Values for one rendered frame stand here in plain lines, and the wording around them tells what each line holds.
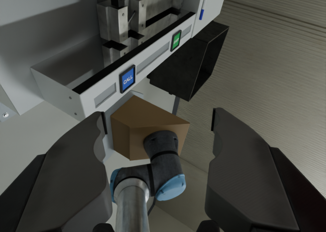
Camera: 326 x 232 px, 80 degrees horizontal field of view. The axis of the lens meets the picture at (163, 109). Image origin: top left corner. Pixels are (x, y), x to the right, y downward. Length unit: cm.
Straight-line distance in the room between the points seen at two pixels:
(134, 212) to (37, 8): 50
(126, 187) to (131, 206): 10
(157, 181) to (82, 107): 41
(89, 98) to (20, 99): 16
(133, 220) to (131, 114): 41
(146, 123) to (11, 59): 48
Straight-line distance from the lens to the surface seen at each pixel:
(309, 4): 331
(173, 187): 71
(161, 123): 78
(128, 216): 55
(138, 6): 56
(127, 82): 50
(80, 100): 41
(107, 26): 52
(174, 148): 79
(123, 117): 79
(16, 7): 46
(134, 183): 68
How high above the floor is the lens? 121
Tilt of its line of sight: 16 degrees down
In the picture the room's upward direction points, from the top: 116 degrees clockwise
